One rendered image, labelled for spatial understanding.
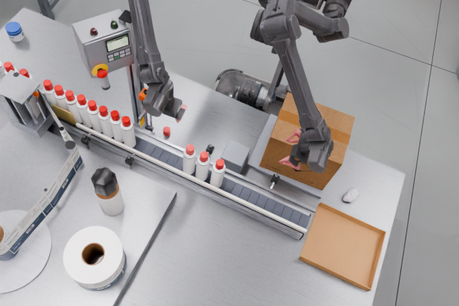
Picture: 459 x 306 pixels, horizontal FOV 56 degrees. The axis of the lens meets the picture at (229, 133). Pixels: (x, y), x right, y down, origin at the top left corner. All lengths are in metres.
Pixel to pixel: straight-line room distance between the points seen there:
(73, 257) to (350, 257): 1.09
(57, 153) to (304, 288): 1.16
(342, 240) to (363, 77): 1.87
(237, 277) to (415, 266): 1.49
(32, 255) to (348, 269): 1.24
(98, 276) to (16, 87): 0.78
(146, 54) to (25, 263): 0.90
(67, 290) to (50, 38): 1.26
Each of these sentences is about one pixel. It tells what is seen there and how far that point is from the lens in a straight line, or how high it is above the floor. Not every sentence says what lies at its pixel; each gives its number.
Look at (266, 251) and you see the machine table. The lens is 1.85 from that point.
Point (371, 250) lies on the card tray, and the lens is 1.99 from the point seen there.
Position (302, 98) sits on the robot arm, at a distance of 1.40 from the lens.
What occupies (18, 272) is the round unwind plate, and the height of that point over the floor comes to 0.89.
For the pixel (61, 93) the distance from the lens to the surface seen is 1.91.
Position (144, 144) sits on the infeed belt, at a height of 0.88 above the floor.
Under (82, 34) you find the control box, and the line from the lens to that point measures 1.52.
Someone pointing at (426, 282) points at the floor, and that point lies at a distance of 3.03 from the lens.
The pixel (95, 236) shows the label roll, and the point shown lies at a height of 1.02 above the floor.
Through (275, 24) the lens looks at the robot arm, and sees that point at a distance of 1.32.
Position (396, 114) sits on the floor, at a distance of 3.47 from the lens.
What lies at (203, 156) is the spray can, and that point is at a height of 1.08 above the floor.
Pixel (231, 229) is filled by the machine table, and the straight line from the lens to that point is 1.85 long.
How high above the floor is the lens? 2.59
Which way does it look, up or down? 60 degrees down
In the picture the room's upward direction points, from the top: 13 degrees clockwise
